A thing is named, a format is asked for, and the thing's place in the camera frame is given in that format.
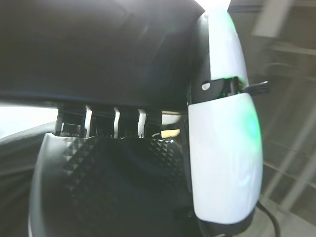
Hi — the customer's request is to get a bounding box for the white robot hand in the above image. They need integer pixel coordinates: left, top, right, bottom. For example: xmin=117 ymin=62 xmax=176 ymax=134
xmin=28 ymin=9 xmax=264 ymax=237

